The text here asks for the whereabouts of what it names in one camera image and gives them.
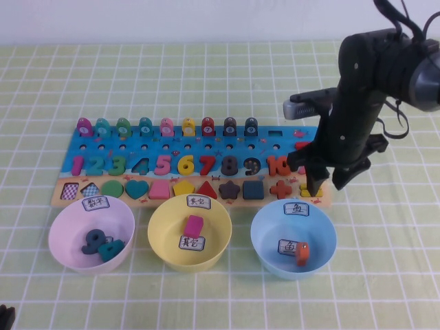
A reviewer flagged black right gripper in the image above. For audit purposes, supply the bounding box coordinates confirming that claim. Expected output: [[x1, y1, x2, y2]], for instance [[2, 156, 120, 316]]
[[287, 99, 390, 199]]

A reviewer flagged yellow equals sign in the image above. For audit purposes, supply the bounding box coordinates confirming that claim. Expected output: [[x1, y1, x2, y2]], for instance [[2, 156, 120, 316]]
[[300, 184, 324, 199]]

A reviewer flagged blue plastic bowl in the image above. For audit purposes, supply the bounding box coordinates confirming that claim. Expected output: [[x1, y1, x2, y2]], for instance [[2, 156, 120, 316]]
[[250, 198, 338, 281]]

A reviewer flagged orange fish piece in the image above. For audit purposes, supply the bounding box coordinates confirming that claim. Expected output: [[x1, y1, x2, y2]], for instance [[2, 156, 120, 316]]
[[295, 241, 309, 267]]

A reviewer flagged dark blue fish piece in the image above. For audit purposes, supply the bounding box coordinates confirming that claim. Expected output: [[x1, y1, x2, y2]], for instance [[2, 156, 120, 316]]
[[244, 117, 259, 138]]

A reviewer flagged pink plastic bowl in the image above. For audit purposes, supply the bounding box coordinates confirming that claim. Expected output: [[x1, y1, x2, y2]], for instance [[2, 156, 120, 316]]
[[47, 195, 135, 275]]

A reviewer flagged wooden ocean puzzle board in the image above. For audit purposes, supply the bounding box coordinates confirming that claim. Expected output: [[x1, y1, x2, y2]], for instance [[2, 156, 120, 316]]
[[50, 125, 333, 208]]

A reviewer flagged brown fish piece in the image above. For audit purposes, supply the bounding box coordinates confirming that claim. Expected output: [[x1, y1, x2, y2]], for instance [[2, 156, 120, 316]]
[[223, 117, 238, 138]]

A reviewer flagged red fish piece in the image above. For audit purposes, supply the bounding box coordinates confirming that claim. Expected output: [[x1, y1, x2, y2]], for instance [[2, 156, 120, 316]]
[[201, 117, 217, 138]]

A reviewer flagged yellow fish piece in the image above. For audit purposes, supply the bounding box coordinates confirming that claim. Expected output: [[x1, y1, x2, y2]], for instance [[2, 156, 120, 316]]
[[181, 118, 197, 138]]

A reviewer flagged yellow plastic bowl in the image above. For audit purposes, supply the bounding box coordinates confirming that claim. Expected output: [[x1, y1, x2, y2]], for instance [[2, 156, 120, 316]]
[[147, 195, 233, 274]]

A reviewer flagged pink fish piece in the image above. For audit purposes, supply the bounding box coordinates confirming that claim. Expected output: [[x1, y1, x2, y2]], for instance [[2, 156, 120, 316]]
[[159, 118, 175, 138]]

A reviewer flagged turquoise fish piece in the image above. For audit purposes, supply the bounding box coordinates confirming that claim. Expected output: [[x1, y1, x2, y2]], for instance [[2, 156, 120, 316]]
[[137, 117, 155, 138]]

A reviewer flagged magenta fish piece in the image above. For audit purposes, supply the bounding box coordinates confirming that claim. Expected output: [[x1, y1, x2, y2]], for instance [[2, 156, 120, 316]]
[[76, 118, 94, 138]]

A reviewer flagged teal fish piece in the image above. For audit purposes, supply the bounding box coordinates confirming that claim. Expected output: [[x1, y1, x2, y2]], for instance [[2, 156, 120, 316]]
[[94, 118, 111, 138]]

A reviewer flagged green fish piece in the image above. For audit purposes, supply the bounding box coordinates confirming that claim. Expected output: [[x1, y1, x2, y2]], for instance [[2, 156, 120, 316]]
[[115, 118, 132, 138]]

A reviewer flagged white paper label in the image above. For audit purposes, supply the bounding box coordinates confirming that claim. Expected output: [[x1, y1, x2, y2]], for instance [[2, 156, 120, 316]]
[[186, 195, 211, 210], [277, 239, 299, 257], [81, 196, 111, 211], [283, 201, 311, 218], [177, 235, 206, 252]]

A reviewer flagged orange plus sign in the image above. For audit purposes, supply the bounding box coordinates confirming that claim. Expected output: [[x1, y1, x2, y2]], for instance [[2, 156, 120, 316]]
[[269, 180, 293, 200]]

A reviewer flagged orange number ten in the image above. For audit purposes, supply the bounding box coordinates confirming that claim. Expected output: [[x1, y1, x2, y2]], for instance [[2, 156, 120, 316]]
[[267, 155, 292, 176]]

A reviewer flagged dark blue square block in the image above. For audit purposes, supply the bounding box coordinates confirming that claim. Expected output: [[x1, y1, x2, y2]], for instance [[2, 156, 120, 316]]
[[242, 180, 265, 201]]

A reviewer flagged brown star block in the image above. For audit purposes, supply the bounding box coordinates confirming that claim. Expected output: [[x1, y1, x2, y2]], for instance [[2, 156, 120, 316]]
[[218, 179, 241, 200]]

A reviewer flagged brown number eight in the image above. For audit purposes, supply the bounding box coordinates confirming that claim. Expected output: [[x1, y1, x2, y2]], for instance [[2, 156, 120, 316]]
[[220, 155, 239, 176]]

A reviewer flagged dark blue number nine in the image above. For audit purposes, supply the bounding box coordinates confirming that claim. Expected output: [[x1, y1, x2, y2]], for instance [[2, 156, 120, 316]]
[[81, 229, 108, 256]]

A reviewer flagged teal number four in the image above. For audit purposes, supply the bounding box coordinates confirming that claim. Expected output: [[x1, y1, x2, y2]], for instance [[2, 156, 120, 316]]
[[98, 239, 125, 262]]

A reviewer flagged red number seven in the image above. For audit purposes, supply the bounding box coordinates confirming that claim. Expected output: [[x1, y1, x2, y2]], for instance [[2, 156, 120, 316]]
[[199, 155, 217, 176]]

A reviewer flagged red triangle block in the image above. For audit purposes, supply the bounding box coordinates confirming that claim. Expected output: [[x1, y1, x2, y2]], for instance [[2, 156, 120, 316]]
[[195, 180, 218, 200]]

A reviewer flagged magenta rectangle block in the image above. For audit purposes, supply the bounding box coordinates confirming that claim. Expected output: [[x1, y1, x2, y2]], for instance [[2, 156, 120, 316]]
[[183, 215, 204, 238]]

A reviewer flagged yellow pentagon block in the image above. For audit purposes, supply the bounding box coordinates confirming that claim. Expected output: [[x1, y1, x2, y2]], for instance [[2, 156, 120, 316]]
[[172, 179, 196, 199]]

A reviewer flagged yellow number six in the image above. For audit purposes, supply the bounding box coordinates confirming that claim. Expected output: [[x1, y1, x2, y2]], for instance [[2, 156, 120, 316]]
[[177, 155, 195, 175]]

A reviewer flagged green circle block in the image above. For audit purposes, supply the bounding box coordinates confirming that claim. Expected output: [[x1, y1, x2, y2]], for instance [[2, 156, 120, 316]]
[[100, 180, 124, 200]]

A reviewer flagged magenta number one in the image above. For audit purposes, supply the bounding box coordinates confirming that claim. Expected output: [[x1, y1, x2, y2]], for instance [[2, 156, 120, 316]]
[[70, 155, 85, 177]]

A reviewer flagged teal number two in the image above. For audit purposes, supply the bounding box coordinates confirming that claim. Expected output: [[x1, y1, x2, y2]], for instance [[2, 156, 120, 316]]
[[84, 156, 104, 176]]

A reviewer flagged pink number five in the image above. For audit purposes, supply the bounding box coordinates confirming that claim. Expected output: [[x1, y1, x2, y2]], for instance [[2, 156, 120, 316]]
[[153, 155, 172, 176]]

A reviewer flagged pink trapezoid block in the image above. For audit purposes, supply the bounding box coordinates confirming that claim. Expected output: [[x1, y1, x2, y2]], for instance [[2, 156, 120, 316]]
[[148, 181, 170, 200]]

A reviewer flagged teal heart block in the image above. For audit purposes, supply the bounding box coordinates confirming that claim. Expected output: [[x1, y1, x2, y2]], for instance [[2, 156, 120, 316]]
[[124, 180, 150, 201]]

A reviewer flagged green number three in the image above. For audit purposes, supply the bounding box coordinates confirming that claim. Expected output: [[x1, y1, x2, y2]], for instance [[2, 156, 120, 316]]
[[108, 156, 127, 176]]

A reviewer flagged green checked tablecloth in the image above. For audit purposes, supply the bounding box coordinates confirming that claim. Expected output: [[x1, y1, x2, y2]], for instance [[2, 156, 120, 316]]
[[0, 39, 440, 330]]

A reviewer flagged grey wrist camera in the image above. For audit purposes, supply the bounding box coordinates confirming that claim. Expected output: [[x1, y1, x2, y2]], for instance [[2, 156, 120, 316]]
[[283, 87, 340, 120]]

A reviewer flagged black cable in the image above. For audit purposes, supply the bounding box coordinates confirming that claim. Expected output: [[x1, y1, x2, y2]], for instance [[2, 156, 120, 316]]
[[373, 0, 440, 140]]

